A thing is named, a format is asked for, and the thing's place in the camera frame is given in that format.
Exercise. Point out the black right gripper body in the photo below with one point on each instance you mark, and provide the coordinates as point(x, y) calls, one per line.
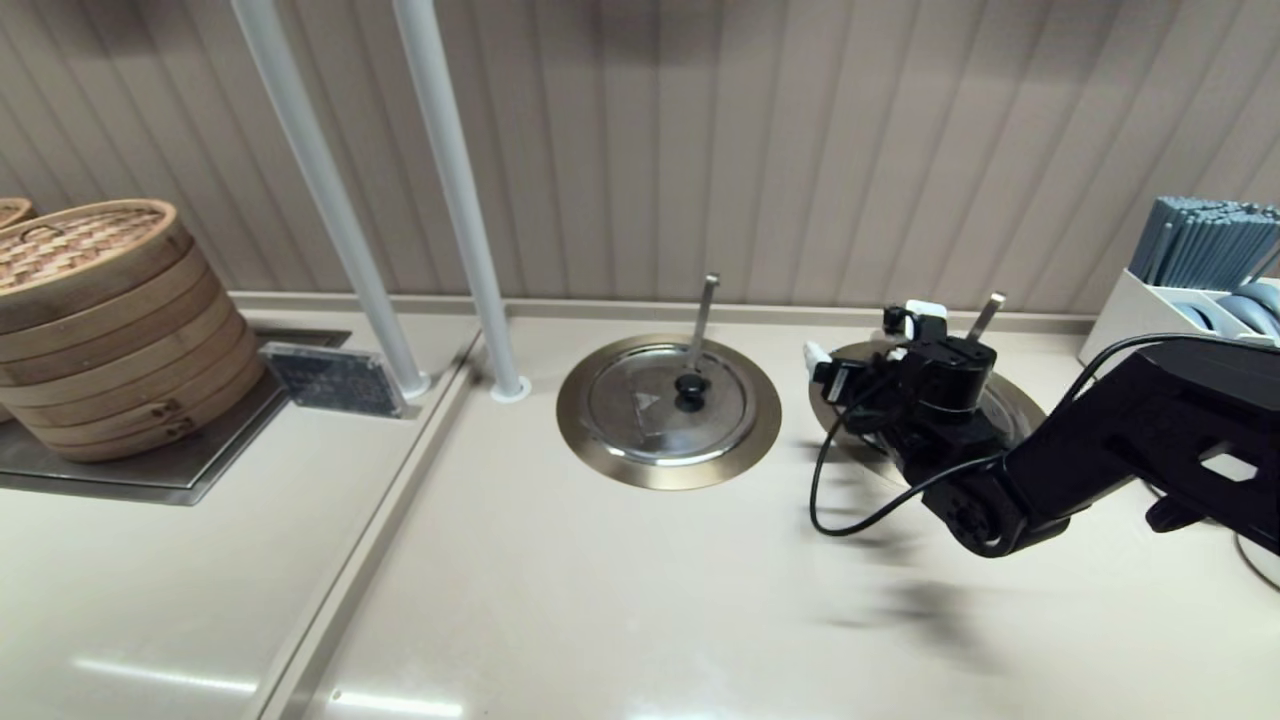
point(935, 400)

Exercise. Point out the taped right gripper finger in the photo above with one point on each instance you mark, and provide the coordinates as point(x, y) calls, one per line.
point(918, 318)
point(835, 375)

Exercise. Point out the clear acrylic label sign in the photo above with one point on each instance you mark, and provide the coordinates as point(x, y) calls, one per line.
point(330, 380)

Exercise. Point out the hinged steel pot lid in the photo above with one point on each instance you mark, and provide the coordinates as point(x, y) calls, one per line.
point(640, 400)
point(1005, 405)

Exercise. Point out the recessed steel steamer tray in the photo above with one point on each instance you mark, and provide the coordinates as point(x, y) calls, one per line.
point(150, 482)

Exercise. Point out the white round support pole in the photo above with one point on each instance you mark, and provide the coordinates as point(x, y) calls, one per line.
point(455, 170)
point(320, 170)

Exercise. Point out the grey-blue chopstick bundle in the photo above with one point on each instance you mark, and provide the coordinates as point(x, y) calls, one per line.
point(1200, 240)

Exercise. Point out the stacked bamboo steamer baskets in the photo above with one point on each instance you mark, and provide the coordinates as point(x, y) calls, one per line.
point(120, 340)

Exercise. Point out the white cutlery holder box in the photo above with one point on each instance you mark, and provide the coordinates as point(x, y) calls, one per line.
point(1120, 310)

